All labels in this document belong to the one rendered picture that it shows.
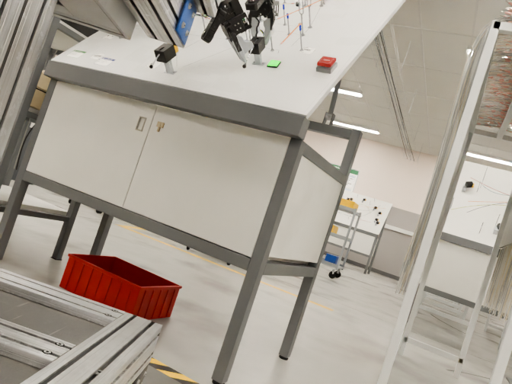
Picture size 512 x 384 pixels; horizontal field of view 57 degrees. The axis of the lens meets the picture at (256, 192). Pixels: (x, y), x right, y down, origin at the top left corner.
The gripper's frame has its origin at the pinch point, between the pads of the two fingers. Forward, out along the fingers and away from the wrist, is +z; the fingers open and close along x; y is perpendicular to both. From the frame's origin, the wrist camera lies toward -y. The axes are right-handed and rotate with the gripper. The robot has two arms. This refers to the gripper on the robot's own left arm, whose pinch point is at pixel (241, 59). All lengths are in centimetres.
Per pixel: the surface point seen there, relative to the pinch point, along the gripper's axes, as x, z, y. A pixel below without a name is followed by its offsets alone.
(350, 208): 343, 346, 102
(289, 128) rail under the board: -28.4, 17.5, -0.9
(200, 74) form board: 13.5, 0.8, -13.6
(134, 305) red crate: -10, 56, -79
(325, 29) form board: 21.0, 12.3, 38.9
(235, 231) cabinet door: -31, 38, -32
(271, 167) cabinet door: -27.4, 26.4, -11.3
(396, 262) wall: 696, 842, 245
